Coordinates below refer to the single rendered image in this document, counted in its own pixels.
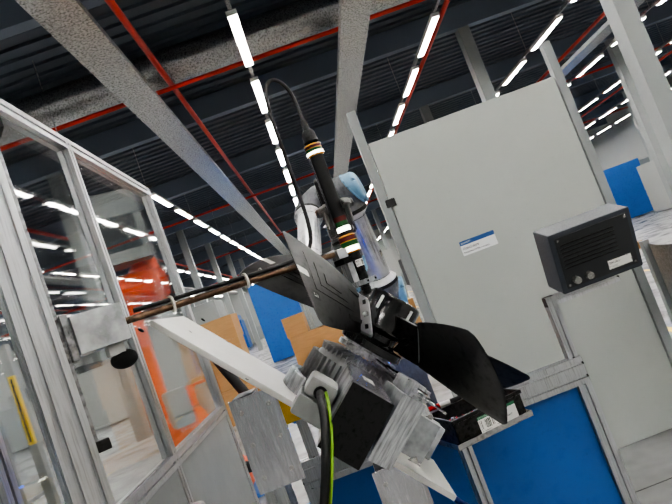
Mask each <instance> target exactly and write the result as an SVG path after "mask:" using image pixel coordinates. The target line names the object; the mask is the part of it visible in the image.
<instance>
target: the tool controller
mask: <svg viewBox="0 0 672 504"><path fill-rule="evenodd" d="M533 235H534V239H535V242H536V245H537V249H538V252H539V256H540V259H541V263H542V266H543V269H544V273H545V276H546V280H547V283H548V286H549V287H550V288H552V289H554V290H556V291H558V292H562V293H563V294H567V293H570V292H572V291H575V290H578V289H580V288H583V287H586V286H588V285H591V284H594V283H596V282H599V281H602V280H604V279H607V278H609V277H612V276H615V275H617V274H620V273H623V272H625V271H628V270H631V269H633V268H636V267H639V266H641V265H643V262H642V258H641V254H640V250H639V247H638V243H637V239H636V235H635V231H634V227H633V223H632V219H631V215H630V212H629V208H628V207H627V206H621V205H615V204H605V205H603V206H600V207H597V208H595V209H592V210H589V211H587V212H584V213H581V214H578V215H576V216H573V217H570V218H568V219H565V220H562V221H560V222H557V223H554V224H552V225H549V226H546V227H544V228H541V229H538V230H536V231H534V232H533Z"/></svg>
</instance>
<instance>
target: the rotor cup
mask: <svg viewBox="0 0 672 504"><path fill-rule="evenodd" d="M382 295H384V296H385V297H384V298H383V300H382V302H381V304H380V306H379V307H378V308H377V307H376V305H377V303H378V301H379V299H380V298H381V296H382ZM367 299H368V300H369V303H370V311H371V321H372V330H373V336H372V338H371V339H370V338H368V337H366V336H364V335H362V334H357V333H353V332H348V331H344V330H343V332H342V334H343V335H344V336H346V337H347V338H349V339H350V340H352V341H354V342H355V343H357V344H359V345H360V346H362V347H364V348H365V349H367V350H369V351H371V352H372V353H374V354H376V355H378V356H379V357H381V358H383V359H385V360H387V361H389V362H391V363H393V364H395V365H399V363H400V361H401V357H400V356H399V355H397V354H396V353H394V350H393V348H394V346H395V344H396V343H398V327H397V317H400V318H404V319H406V318H407V316H408V315H409V313H410V311H412V312H413V313H412V315H411V317H410V318H409V320H408V321H410V322H411V323H413V324H415V322H416V320H417V318H418V317H419V314H420V312H419V310H417V309H416V308H414V307H413V306H411V305H410V304H408V303H406V302H405V301H403V300H401V299H399V298H398V297H396V296H394V295H392V294H390V293H388V292H386V291H384V290H382V289H380V288H378V287H374V288H373V289H372V291H371V293H370V295H369V297H368V298H367Z"/></svg>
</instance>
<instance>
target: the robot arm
mask: <svg viewBox="0 0 672 504"><path fill-rule="evenodd" d="M332 180H333V183H334V186H335V188H336V191H337V194H338V196H339V199H340V202H341V204H342V207H343V209H344V212H345V215H346V217H347V220H348V222H349V225H350V228H351V231H352V233H355V235H356V238H357V241H358V244H359V246H360V254H361V256H362V259H363V261H364V264H365V267H366V271H367V274H368V277H371V276H374V275H376V276H377V278H378V279H377V280H375V281H372V282H370V286H371V289H373V288H374V287H378V288H380V289H382V290H384V291H386V292H388V293H390V294H392V295H394V296H396V297H398V298H399V299H401V300H403V301H405V302H406V303H408V298H407V294H406V290H405V286H404V282H403V279H402V276H398V277H397V275H396V273H395V272H393V271H391V270H390V269H389V267H388V265H387V262H386V260H385V258H384V255H383V253H382V250H381V248H380V246H379V243H378V241H377V239H376V236H375V234H374V232H373V229H372V227H371V225H370V222H369V220H368V218H367V215H366V213H365V211H366V209H367V204H366V202H367V201H368V200H369V198H368V195H367V193H366V191H365V189H364V187H363V185H362V183H361V181H360V180H359V178H358V177H357V176H356V175H355V174H354V173H353V172H348V173H345V174H342V175H339V176H337V177H335V178H332ZM313 182H314V184H315V186H313V187H311V188H310V189H308V190H307V191H306V192H305V193H304V194H303V195H302V198H303V201H304V204H305V207H306V210H307V213H308V217H309V220H310V224H311V228H312V234H313V243H312V247H311V249H312V250H313V251H315V252H316V253H317V254H319V255H320V256H322V255H326V254H329V253H332V252H335V251H336V250H337V249H340V248H341V246H340V244H339V241H338V239H339V235H338V232H337V229H336V227H334V225H333V222H332V219H331V217H330V214H329V212H328V208H327V206H326V204H325V201H324V199H323V196H322V193H321V191H320V188H319V185H318V183H317V180H316V179H314V181H313ZM323 219H324V221H325V225H324V226H323V227H324V229H326V231H327V233H328V234H329V237H330V240H331V242H332V246H333V248H334V250H332V251H330V252H327V253H325V254H322V243H321V227H320V225H321V223H322V221H323ZM294 220H295V223H296V225H297V229H298V240H299V241H301V242H302V243H304V244H305V245H307V246H308V242H309V235H308V229H307V225H306V221H305V217H304V214H303V211H302V208H301V205H300V202H299V201H298V203H297V206H296V208H295V212H294Z"/></svg>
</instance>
